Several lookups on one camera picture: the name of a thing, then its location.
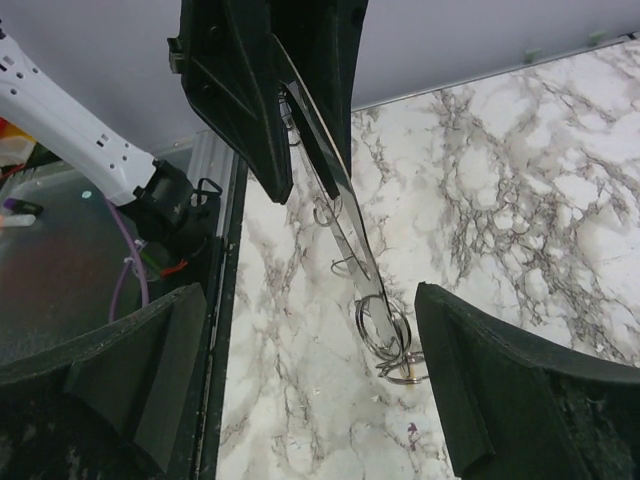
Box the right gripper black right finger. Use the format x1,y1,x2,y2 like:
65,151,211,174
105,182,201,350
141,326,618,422
414,283,639,479

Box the large metal key ring band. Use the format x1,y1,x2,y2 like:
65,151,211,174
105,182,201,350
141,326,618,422
269,34,416,371

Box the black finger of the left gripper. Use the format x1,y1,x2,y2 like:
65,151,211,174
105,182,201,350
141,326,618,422
168,0,293,203
269,1,368,171

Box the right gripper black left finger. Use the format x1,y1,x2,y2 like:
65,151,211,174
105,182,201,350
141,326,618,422
1,284,206,479

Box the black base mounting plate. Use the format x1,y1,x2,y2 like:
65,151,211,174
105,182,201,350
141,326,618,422
165,163,248,479

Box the yellow key tag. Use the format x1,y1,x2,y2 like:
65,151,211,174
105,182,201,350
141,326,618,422
386,365,424,386

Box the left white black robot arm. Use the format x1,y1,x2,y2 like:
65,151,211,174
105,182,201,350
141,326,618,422
1,1,367,259

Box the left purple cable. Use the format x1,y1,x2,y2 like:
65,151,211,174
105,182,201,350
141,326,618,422
103,197,151,324

